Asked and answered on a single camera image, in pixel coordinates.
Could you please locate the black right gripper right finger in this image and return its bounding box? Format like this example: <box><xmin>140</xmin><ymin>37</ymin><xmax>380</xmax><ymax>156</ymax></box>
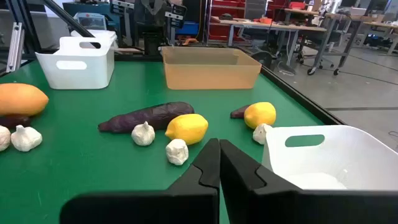
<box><xmin>220</xmin><ymin>139</ymin><xmax>398</xmax><ymax>224</ymax></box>

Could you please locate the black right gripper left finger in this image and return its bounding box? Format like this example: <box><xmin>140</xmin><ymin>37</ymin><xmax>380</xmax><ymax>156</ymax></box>
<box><xmin>58</xmin><ymin>138</ymin><xmax>221</xmax><ymax>224</ymax></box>

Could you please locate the small white garlic bulb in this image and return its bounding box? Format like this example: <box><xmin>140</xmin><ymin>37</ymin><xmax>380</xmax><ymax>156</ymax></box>
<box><xmin>131</xmin><ymin>121</ymin><xmax>156</xmax><ymax>147</ymax></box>
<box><xmin>165</xmin><ymin>138</ymin><xmax>190</xmax><ymax>166</ymax></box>
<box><xmin>252</xmin><ymin>123</ymin><xmax>274</xmax><ymax>146</ymax></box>
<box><xmin>0</xmin><ymin>124</ymin><xmax>12</xmax><ymax>152</ymax></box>

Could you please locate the yellow lemon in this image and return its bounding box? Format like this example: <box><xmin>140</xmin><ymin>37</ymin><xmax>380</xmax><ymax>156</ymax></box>
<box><xmin>164</xmin><ymin>113</ymin><xmax>210</xmax><ymax>146</ymax></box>
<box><xmin>243</xmin><ymin>101</ymin><xmax>277</xmax><ymax>130</ymax></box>

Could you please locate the small purple eggplant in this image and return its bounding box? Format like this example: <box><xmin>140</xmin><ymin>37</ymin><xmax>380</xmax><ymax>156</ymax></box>
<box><xmin>229</xmin><ymin>104</ymin><xmax>251</xmax><ymax>119</ymax></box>
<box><xmin>0</xmin><ymin>114</ymin><xmax>32</xmax><ymax>130</ymax></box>

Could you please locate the large purple eggplant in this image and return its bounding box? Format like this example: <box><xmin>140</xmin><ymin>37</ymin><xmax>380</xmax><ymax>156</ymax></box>
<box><xmin>98</xmin><ymin>101</ymin><xmax>195</xmax><ymax>134</ymax></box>

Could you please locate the orange-yellow mango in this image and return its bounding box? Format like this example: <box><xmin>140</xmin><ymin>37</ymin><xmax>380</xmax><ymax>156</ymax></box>
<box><xmin>0</xmin><ymin>82</ymin><xmax>50</xmax><ymax>118</ymax></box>

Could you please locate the white plastic basket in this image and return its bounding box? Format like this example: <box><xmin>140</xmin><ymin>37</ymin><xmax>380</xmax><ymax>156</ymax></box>
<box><xmin>35</xmin><ymin>36</ymin><xmax>116</xmax><ymax>90</ymax></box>
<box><xmin>261</xmin><ymin>124</ymin><xmax>398</xmax><ymax>191</ymax></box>

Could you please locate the blue storage bin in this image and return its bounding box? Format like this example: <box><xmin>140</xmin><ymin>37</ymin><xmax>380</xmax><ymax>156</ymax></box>
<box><xmin>175</xmin><ymin>21</ymin><xmax>200</xmax><ymax>37</ymax></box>

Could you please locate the wooden work table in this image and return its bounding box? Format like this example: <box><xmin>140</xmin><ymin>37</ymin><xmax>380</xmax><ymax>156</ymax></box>
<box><xmin>362</xmin><ymin>21</ymin><xmax>398</xmax><ymax>57</ymax></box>
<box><xmin>284</xmin><ymin>7</ymin><xmax>371</xmax><ymax>77</ymax></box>
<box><xmin>211</xmin><ymin>15</ymin><xmax>327</xmax><ymax>68</ymax></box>

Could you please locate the silver aluminium bracket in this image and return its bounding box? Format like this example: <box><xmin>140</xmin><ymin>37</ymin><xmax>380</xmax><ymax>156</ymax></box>
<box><xmin>6</xmin><ymin>22</ymin><xmax>25</xmax><ymax>73</ymax></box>

